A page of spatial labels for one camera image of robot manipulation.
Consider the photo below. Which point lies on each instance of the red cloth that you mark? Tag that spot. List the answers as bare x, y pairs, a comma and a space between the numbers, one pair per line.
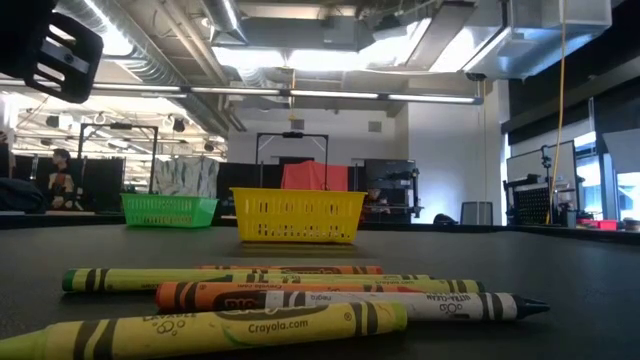
310, 175

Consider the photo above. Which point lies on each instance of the patterned white cloth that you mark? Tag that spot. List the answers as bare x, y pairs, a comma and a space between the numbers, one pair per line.
185, 177

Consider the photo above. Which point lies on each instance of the orange crayon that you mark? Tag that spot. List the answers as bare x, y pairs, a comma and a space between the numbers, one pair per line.
200, 296
350, 270

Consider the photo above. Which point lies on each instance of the black shelf rack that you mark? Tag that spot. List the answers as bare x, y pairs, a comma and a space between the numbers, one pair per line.
390, 175

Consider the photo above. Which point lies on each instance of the ribbed silver duct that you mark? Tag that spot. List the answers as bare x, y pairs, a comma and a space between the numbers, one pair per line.
150, 65

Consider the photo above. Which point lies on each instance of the long ceiling strip light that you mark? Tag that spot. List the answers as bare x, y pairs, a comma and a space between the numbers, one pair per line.
335, 94

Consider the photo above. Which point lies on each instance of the yellow plastic basket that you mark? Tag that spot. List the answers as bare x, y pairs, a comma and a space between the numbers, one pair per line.
300, 196

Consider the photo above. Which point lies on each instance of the yellow-green crayon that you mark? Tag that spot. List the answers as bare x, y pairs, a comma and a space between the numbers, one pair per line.
200, 332
435, 286
150, 280
360, 277

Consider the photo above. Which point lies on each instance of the black dome object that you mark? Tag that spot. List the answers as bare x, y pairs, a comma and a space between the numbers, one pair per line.
444, 220

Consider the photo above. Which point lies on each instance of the person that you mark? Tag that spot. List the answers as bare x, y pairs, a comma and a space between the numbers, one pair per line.
62, 182

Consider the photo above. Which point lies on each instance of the black frame stand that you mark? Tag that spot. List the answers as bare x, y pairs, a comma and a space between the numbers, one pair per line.
120, 126

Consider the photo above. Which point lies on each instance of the black camera stand frame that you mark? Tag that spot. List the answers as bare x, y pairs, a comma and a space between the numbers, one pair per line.
292, 134

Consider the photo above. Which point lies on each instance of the red box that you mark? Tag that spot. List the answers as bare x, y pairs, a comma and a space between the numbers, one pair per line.
600, 225

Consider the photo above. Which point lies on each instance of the large silver duct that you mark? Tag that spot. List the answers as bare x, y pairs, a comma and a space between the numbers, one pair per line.
550, 45

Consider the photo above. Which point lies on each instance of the grey ceiling box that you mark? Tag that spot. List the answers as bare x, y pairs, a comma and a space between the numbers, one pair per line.
340, 30

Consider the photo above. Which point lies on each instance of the black pegboard rack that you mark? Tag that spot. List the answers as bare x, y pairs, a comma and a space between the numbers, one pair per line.
532, 205

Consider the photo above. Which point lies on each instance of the round silver duct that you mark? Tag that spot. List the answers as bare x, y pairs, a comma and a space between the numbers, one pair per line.
227, 20

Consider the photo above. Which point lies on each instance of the grey waste bin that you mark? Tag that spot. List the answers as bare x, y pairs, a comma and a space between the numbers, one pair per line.
476, 214

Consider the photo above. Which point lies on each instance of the green plastic basket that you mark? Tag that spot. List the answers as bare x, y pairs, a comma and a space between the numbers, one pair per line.
167, 197

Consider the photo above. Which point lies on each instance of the black crayon white wrapper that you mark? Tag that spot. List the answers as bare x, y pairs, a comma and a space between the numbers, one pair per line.
435, 306

